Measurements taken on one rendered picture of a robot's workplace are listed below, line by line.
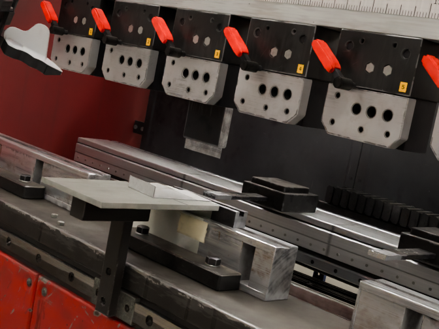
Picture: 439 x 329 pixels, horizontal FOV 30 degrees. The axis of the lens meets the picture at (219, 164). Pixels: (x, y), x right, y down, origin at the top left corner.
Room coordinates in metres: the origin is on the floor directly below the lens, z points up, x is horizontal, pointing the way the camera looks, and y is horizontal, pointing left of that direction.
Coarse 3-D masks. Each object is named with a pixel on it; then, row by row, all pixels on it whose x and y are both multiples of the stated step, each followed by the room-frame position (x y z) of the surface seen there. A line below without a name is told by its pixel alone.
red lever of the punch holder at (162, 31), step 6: (156, 18) 1.56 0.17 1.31; (162, 18) 1.57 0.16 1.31; (156, 24) 1.55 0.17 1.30; (162, 24) 1.55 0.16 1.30; (156, 30) 1.55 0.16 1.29; (162, 30) 1.55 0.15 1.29; (168, 30) 1.55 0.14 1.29; (162, 36) 1.54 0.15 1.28; (168, 36) 1.54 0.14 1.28; (168, 42) 1.53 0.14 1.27; (168, 48) 1.52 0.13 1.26; (174, 48) 1.52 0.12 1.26; (168, 54) 1.51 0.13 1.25; (174, 54) 1.52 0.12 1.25; (180, 54) 1.53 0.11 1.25
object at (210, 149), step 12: (192, 108) 1.56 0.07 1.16; (204, 108) 1.54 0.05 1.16; (216, 108) 1.51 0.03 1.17; (228, 108) 1.50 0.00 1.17; (192, 120) 1.56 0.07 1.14; (204, 120) 1.53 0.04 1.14; (216, 120) 1.51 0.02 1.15; (228, 120) 1.51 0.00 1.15; (192, 132) 1.55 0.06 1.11; (204, 132) 1.53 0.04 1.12; (216, 132) 1.51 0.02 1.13; (228, 132) 1.51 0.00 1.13; (192, 144) 1.56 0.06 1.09; (204, 144) 1.54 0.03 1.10; (216, 144) 1.50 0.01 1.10; (216, 156) 1.51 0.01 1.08
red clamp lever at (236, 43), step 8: (224, 32) 1.42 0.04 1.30; (232, 32) 1.41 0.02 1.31; (232, 40) 1.41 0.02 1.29; (240, 40) 1.41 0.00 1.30; (232, 48) 1.41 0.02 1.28; (240, 48) 1.39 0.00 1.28; (240, 56) 1.40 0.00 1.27; (248, 56) 1.40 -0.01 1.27; (240, 64) 1.38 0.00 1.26; (248, 64) 1.37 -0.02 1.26; (256, 64) 1.39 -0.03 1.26
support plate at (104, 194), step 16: (64, 192) 1.35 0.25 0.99; (80, 192) 1.33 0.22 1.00; (96, 192) 1.36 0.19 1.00; (112, 192) 1.39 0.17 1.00; (128, 192) 1.42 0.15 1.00; (128, 208) 1.32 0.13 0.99; (144, 208) 1.34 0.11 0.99; (160, 208) 1.37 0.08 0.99; (176, 208) 1.39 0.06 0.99; (192, 208) 1.42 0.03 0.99; (208, 208) 1.45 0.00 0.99
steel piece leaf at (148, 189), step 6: (132, 180) 1.46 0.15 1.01; (138, 180) 1.45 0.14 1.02; (132, 186) 1.46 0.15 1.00; (138, 186) 1.45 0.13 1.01; (144, 186) 1.43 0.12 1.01; (150, 186) 1.42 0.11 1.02; (144, 192) 1.43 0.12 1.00; (150, 192) 1.41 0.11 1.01; (156, 192) 1.47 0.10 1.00; (162, 192) 1.48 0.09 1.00; (168, 192) 1.49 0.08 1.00; (174, 192) 1.51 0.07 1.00; (162, 198) 1.42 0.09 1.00; (168, 198) 1.43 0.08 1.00; (174, 198) 1.44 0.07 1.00; (180, 198) 1.45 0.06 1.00; (186, 198) 1.46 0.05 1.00; (192, 198) 1.47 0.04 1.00
